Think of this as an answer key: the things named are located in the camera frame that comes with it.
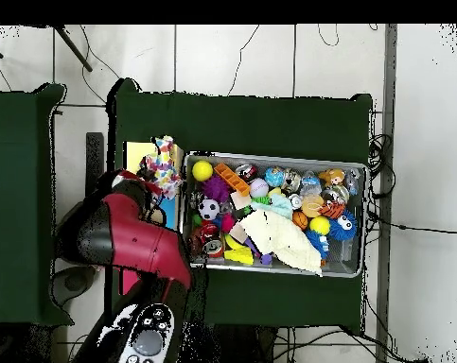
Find wooden three-hole sorting box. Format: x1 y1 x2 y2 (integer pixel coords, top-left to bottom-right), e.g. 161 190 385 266
119 141 185 297

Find orange striped tiger plush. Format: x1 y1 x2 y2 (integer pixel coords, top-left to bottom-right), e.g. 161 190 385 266
318 201 346 221

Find orange plastic building block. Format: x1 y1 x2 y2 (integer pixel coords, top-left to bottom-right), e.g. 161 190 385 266
213 162 253 198

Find smooth yellow ball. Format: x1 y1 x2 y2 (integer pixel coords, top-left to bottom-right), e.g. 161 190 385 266
191 160 215 182

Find white baseball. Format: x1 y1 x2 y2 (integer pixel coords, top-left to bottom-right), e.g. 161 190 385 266
249 177 271 199

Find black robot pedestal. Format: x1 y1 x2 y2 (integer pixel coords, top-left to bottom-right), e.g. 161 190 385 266
182 322 278 363

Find brown toy football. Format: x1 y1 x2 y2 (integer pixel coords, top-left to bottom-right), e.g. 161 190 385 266
187 226 207 258

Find silver mesh bin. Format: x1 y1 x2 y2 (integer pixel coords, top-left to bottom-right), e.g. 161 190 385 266
180 150 367 280

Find dotted paper napkin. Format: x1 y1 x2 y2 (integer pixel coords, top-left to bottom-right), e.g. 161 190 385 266
137 134 185 200

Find tangled black cable bundle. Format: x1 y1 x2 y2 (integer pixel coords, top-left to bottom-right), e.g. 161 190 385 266
366 133 397 201

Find black and white soccer ball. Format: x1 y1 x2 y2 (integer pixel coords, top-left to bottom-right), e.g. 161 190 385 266
198 198 220 221

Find cream knitted cloth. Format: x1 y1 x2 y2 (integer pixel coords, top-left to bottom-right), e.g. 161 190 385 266
238 208 325 278

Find mint green cloth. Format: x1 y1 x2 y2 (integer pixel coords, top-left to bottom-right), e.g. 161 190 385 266
249 193 294 221

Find gray floor cable duct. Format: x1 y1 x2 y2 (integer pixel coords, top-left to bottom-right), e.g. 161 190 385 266
376 24 398 363

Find dark green tablecloth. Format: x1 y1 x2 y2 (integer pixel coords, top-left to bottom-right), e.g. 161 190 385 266
104 78 374 329
0 82 75 328

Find thin black floor cable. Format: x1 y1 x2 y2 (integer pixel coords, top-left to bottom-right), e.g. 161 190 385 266
367 211 457 235

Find purple spiky ball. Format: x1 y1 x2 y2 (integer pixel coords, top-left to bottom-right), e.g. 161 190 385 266
201 175 232 204

